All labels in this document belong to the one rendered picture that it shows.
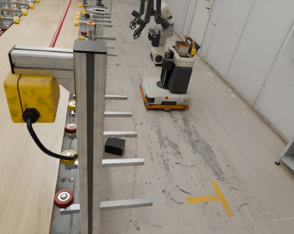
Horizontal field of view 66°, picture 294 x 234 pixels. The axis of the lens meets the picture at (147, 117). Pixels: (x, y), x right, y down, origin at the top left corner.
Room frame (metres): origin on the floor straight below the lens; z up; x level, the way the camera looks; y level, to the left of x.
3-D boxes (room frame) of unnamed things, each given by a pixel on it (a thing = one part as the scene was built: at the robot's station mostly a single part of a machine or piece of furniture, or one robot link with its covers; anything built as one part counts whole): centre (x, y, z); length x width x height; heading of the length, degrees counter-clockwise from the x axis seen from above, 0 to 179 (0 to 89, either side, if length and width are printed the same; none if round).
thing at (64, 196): (0.59, 0.30, 0.85); 0.08 x 0.08 x 0.11
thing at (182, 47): (3.16, -0.30, 0.87); 0.23 x 0.15 x 0.11; 16
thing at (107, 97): (1.60, 0.40, 0.81); 0.43 x 0.03 x 0.04; 107
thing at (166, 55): (3.02, -0.05, 0.68); 0.28 x 0.27 x 0.25; 16
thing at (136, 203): (0.64, 0.11, 0.80); 0.43 x 0.03 x 0.04; 107
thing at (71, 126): (1.06, 0.44, 0.85); 0.08 x 0.08 x 0.11
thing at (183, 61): (3.15, -0.28, 0.59); 0.55 x 0.34 x 0.83; 16
